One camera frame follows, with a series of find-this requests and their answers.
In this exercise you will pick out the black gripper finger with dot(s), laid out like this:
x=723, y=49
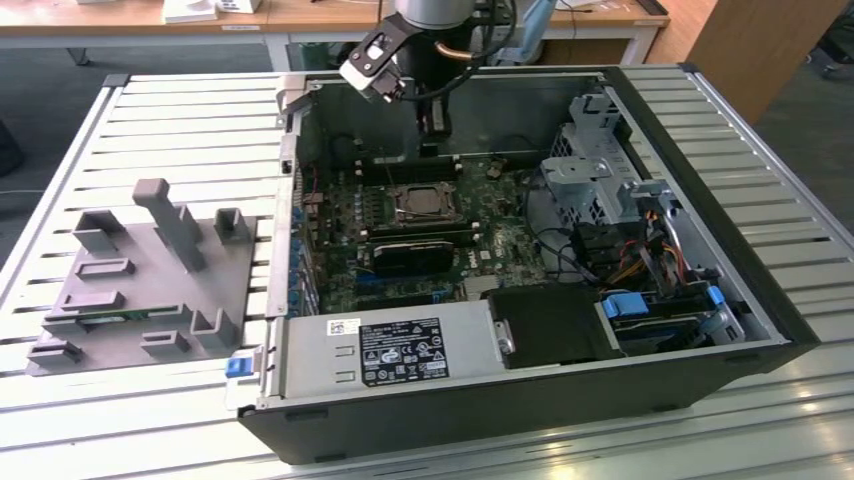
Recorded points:
x=428, y=120

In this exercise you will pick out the CPU socket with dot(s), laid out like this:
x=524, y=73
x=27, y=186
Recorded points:
x=402, y=218

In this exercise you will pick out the pale blue teach pendant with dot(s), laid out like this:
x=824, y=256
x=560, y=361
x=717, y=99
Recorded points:
x=537, y=25

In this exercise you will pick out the black installed RAM stick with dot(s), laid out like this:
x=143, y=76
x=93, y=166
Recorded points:
x=414, y=231

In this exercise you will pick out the green motherboard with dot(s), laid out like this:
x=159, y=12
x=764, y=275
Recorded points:
x=508, y=220

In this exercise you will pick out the silver metal drive cage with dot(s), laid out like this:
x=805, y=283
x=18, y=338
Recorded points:
x=577, y=172

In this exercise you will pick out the black graphics card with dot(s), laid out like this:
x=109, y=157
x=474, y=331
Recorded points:
x=410, y=260

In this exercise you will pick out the white printed box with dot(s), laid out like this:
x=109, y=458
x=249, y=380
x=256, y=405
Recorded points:
x=241, y=6

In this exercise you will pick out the small silver heatsink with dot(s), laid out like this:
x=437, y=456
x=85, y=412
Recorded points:
x=481, y=286

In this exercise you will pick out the black expansion slot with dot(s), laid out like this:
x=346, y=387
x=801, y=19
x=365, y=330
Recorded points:
x=394, y=290

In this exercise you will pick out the blue disk carrier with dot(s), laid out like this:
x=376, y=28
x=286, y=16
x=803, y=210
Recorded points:
x=624, y=303

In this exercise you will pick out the wooden cabinet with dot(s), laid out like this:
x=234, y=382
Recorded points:
x=748, y=50

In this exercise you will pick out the gray power supply unit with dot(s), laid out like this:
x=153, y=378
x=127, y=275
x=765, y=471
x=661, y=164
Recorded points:
x=321, y=360

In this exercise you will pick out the gray parts rack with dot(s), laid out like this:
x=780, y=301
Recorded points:
x=154, y=285

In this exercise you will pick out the blue plastic clip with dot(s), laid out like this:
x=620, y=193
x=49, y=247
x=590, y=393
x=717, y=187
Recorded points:
x=716, y=295

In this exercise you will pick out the blue case latch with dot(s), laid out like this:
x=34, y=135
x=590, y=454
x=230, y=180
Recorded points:
x=240, y=367

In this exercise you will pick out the green RAM stick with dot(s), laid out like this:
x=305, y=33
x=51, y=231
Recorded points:
x=137, y=315

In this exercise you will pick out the black office chair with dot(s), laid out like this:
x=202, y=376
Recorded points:
x=837, y=55

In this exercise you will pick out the black open PC case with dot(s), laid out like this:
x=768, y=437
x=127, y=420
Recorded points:
x=468, y=430

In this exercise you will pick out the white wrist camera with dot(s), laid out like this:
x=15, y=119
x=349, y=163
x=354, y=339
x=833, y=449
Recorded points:
x=357, y=75

